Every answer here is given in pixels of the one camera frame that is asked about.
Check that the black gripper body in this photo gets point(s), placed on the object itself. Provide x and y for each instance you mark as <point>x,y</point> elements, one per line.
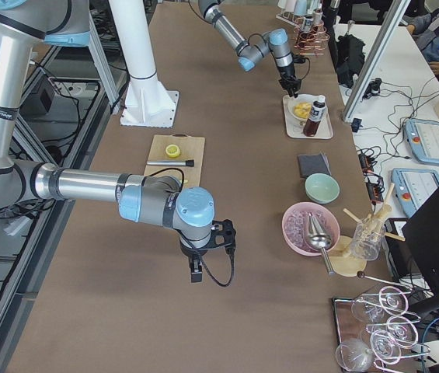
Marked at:
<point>192,253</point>
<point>287,72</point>

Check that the copper wire bottle rack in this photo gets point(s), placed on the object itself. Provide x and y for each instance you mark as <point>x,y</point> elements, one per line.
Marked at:
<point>312,43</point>

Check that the upper blue teach pendant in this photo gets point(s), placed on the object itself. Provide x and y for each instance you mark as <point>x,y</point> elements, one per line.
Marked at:
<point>423,138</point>

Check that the cocktail glass far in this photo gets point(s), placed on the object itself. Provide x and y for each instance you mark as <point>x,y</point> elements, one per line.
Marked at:
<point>378,303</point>

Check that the dark tray with glasses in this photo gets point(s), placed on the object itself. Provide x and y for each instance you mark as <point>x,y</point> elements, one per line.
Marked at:
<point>346,325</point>

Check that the pink bowl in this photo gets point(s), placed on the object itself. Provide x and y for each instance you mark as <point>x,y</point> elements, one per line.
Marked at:
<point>296,218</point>

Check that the lower blue teach pendant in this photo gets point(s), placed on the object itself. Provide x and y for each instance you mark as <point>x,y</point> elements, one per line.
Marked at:
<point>413,187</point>

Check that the mint green bowl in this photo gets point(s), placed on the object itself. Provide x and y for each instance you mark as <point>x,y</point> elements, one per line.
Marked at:
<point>322,188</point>

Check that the clear measuring glass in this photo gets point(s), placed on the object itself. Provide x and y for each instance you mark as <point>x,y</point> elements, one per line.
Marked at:
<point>367,241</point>

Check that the halved lemon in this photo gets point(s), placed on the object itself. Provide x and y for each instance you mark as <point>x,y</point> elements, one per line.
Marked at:
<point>172,151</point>

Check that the grey folded cloth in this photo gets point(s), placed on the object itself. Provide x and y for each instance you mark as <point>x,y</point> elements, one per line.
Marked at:
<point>312,164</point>

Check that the dark sauce bottle white cap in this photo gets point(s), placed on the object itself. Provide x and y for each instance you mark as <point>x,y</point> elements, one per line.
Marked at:
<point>315,116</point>

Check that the steel cone strainer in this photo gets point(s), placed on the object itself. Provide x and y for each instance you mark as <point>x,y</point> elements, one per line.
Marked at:
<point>318,238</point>

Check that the cocktail glass near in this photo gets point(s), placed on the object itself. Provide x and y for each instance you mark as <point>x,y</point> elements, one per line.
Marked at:
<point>354,355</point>

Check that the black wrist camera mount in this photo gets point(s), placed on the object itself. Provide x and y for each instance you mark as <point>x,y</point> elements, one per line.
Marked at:
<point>222,236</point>

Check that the white round plate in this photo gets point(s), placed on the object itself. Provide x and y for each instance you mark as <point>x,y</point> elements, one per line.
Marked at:
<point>291,101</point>

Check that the steel cylindrical muddler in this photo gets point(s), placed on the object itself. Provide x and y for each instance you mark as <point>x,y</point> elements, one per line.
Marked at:
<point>172,163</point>

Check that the wooden cutting board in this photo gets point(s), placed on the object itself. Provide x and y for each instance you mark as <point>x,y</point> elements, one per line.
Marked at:
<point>191,148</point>

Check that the cocktail glass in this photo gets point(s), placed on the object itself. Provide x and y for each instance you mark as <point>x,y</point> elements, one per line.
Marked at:
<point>389,338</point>
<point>354,355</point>
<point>378,303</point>

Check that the cocktail glass middle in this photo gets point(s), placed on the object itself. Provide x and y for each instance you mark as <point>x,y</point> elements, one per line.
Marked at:
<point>389,338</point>

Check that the blue teach pendant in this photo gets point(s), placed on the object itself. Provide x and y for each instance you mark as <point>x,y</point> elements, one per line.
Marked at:
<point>413,187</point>
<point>423,138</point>

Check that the bottle in wire rack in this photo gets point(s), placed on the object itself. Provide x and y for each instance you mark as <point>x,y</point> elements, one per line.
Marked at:
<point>308,23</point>

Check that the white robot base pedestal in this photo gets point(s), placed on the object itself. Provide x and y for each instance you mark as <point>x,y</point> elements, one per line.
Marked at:
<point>147,103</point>

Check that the cream rabbit tray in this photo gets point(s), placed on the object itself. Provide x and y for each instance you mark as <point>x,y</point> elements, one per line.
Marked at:
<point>294,124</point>

